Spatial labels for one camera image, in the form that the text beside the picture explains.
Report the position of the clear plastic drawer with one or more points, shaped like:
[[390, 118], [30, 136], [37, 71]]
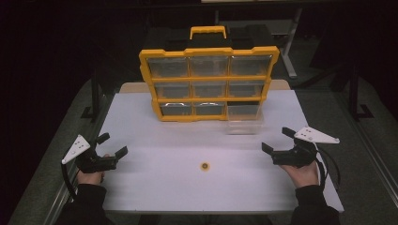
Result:
[[244, 120]]

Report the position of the yellow black drawer organizer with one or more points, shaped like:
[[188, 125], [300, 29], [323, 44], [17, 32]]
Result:
[[206, 78]]

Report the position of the black metal stand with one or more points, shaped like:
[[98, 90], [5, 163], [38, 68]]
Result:
[[355, 100]]

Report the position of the person's right hand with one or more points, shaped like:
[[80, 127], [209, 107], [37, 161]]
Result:
[[302, 176]]

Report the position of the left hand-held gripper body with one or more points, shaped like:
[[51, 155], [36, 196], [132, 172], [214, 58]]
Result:
[[94, 164]]

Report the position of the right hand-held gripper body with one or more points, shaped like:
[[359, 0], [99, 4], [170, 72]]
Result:
[[295, 157]]

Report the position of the person's left hand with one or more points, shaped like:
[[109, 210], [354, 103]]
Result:
[[90, 178]]

